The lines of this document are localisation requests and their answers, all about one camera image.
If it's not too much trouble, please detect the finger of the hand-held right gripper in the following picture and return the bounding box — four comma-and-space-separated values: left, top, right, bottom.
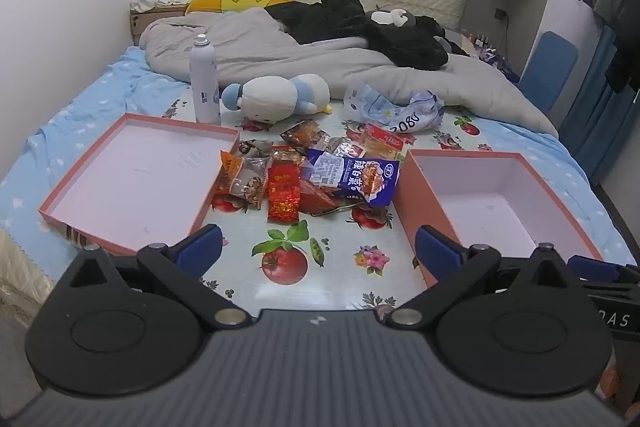
567, 255, 640, 293

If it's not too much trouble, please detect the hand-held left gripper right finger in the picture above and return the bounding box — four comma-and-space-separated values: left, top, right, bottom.
382, 224, 571, 330

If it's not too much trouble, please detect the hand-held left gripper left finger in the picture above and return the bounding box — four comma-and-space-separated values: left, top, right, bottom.
65, 223, 253, 330

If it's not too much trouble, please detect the salmon gift box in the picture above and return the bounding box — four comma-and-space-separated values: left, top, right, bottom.
392, 149, 606, 288

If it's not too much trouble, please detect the grey brown snack packet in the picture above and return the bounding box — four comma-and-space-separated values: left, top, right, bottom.
229, 156, 272, 211
236, 138, 274, 158

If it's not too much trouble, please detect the orange snack packet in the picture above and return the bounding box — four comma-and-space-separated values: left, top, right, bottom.
219, 150, 247, 194

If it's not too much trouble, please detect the red foil packet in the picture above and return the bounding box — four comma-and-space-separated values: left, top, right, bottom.
266, 161, 304, 224

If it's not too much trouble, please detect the blue snack packet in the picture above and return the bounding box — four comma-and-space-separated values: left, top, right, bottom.
306, 148, 401, 208

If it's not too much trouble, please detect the tan packet with red top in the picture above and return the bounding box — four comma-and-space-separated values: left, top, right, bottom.
361, 123, 407, 164

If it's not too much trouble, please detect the small brown packet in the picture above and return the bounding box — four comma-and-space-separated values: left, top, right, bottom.
271, 146, 306, 168

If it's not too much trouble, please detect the dark brown glossy packet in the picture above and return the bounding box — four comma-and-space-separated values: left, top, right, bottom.
279, 119, 332, 152

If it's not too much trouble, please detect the person's right forearm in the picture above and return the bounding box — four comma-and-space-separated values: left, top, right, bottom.
600, 367, 632, 415

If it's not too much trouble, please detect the salmon box lid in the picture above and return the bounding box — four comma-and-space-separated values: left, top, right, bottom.
39, 113, 241, 256

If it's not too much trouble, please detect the floral plastic tablecloth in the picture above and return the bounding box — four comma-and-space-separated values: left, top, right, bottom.
160, 92, 501, 310

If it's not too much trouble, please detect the crumpled printed plastic bag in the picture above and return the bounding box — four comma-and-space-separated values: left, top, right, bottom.
344, 83, 445, 135

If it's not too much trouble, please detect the blue curtain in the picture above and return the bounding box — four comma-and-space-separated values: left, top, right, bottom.
559, 24, 640, 188

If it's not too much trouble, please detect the white blue plush penguin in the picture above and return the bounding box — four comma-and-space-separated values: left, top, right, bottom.
221, 73, 333, 124

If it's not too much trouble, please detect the white spray bottle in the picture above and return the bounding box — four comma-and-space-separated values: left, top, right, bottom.
188, 34, 222, 125

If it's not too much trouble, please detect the cream bed skirt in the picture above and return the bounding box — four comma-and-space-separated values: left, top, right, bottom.
0, 227, 56, 313

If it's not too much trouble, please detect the bedside table with bottles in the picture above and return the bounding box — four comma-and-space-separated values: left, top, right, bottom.
445, 29, 521, 82

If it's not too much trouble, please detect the blue chair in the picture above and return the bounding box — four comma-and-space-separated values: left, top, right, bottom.
520, 31, 579, 115

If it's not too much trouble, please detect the grey duvet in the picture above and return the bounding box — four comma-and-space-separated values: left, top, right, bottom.
139, 7, 560, 138

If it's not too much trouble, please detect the cardboard box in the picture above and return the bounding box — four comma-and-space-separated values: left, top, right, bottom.
130, 4, 188, 46

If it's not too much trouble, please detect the black jacket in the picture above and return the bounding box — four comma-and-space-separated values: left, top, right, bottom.
265, 0, 451, 72

